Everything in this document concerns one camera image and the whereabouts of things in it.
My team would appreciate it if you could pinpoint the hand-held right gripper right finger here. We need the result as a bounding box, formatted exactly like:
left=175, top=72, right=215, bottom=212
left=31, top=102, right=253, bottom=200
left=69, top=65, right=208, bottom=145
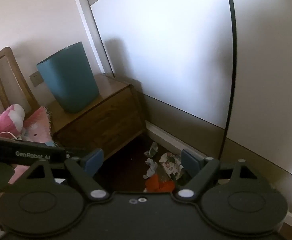
left=177, top=149, right=259, bottom=202

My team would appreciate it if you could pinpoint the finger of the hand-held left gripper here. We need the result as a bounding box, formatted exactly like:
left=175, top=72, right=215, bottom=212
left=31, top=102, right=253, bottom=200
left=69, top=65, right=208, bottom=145
left=65, top=149, right=94, bottom=159

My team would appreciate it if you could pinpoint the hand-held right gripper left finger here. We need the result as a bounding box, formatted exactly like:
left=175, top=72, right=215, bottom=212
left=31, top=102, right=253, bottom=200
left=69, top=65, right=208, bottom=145
left=26, top=148, right=110, bottom=202

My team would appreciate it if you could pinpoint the floral printed wrapper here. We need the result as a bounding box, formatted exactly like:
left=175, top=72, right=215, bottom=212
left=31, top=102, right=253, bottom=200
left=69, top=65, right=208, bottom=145
left=158, top=152, right=184, bottom=181

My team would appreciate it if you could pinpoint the orange wrapper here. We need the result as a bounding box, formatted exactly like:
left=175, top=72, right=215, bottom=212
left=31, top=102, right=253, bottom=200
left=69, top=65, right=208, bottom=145
left=145, top=175, right=175, bottom=193

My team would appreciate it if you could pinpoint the white tissue paper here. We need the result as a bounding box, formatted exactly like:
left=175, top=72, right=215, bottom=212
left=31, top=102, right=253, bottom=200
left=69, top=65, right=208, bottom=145
left=143, top=158, right=158, bottom=180

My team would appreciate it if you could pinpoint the teal plastic waste bin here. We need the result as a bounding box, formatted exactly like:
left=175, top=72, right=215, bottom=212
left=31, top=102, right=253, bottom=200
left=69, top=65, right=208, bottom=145
left=36, top=42, right=99, bottom=114

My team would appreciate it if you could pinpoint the pink printed blanket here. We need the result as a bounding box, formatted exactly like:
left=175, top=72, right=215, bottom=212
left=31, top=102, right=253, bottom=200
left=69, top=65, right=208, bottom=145
left=9, top=106, right=59, bottom=184

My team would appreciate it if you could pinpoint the pink plush toy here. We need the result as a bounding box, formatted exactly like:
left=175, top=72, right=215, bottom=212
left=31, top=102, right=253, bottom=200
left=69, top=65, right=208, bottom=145
left=0, top=104, right=26, bottom=138

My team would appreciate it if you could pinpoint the wooden nightstand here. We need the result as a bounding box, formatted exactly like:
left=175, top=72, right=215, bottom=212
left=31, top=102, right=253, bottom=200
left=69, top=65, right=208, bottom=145
left=46, top=73, right=148, bottom=162

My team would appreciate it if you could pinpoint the crumpled grey paper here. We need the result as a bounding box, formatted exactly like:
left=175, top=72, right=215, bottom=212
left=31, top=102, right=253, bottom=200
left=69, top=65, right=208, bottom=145
left=147, top=142, right=159, bottom=158

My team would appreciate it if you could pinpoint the wooden bed headboard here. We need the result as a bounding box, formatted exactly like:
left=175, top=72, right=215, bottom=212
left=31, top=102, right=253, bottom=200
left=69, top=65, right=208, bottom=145
left=0, top=47, right=40, bottom=117

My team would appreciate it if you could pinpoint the white wardrobe sliding door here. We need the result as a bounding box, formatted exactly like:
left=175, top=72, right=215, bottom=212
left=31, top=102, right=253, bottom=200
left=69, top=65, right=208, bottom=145
left=221, top=0, right=292, bottom=218
left=82, top=0, right=237, bottom=160

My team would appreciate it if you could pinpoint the white cable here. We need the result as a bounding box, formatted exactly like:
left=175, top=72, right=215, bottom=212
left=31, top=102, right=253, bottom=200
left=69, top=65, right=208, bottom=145
left=0, top=131, right=24, bottom=141

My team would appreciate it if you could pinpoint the beige wall socket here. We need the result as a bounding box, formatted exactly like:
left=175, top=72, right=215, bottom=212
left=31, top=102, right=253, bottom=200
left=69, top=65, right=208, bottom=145
left=29, top=71, right=45, bottom=87

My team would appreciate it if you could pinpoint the white wardrobe frame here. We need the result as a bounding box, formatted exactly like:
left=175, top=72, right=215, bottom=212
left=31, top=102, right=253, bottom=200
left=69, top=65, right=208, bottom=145
left=69, top=0, right=115, bottom=78

